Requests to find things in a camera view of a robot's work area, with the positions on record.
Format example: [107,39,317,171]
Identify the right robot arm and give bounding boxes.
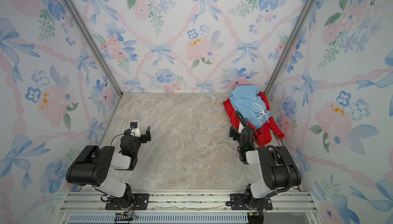
[226,127,302,212]

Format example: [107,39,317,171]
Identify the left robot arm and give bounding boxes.
[66,121,151,212]

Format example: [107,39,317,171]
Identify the red cloth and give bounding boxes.
[241,90,285,147]

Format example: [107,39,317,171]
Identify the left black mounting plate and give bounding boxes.
[105,193,150,211]

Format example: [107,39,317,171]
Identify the black mounting plate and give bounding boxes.
[226,193,273,211]
[105,193,150,211]

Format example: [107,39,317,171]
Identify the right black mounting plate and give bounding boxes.
[226,193,273,211]

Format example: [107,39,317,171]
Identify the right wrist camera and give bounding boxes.
[238,122,245,134]

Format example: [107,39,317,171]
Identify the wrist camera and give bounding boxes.
[238,122,245,134]
[130,121,141,138]

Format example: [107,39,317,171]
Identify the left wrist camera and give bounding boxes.
[130,121,141,138]

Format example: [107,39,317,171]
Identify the light blue drawstring shorts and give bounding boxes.
[229,85,259,115]

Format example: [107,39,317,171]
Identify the black corrugated cable conduit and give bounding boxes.
[234,110,293,194]

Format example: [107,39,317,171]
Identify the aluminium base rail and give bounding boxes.
[55,187,322,224]

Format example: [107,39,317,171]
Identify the left aluminium corner post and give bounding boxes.
[61,0,123,97]

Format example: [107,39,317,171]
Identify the aluminium corner post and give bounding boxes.
[265,0,316,96]
[61,0,123,97]

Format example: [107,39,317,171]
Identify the right aluminium corner post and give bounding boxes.
[265,0,316,96]

